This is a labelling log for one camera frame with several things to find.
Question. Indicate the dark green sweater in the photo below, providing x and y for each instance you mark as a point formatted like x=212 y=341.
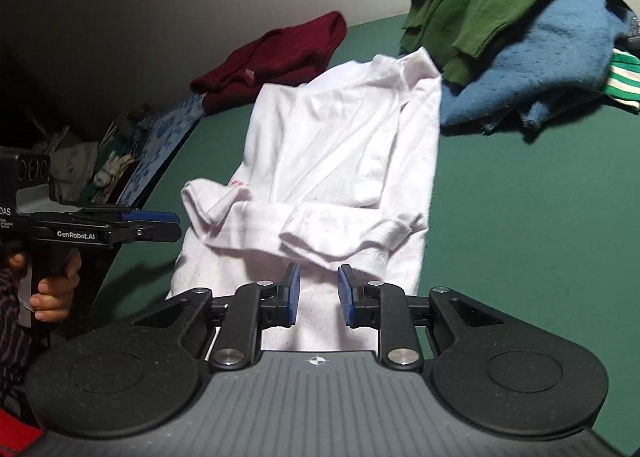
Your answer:
x=480 y=2

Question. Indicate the green blanket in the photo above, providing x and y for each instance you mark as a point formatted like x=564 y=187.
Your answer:
x=525 y=217

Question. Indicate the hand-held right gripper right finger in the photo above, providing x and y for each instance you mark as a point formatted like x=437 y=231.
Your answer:
x=345 y=294

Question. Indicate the blue patterned pillow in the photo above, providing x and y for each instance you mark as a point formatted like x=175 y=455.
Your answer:
x=165 y=137

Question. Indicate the maroon sweater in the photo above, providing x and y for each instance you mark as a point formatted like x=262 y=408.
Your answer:
x=280 y=57

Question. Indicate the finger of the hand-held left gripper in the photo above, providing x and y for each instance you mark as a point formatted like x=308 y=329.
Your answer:
x=160 y=233
x=155 y=217

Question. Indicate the person's left forearm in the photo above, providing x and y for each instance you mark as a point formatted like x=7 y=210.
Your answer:
x=10 y=337

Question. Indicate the white shirt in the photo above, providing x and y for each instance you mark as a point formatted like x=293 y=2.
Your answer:
x=340 y=162

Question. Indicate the person's left hand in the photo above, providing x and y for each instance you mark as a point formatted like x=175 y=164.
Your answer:
x=55 y=299

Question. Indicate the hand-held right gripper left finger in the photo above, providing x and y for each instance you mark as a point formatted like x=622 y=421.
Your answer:
x=292 y=294

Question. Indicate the pile of bedside clutter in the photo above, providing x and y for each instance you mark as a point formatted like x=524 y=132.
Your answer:
x=85 y=162

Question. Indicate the person's red clothing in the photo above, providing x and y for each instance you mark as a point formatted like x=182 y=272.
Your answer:
x=15 y=432

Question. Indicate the grey knit sweater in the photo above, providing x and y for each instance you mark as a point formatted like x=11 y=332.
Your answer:
x=634 y=29

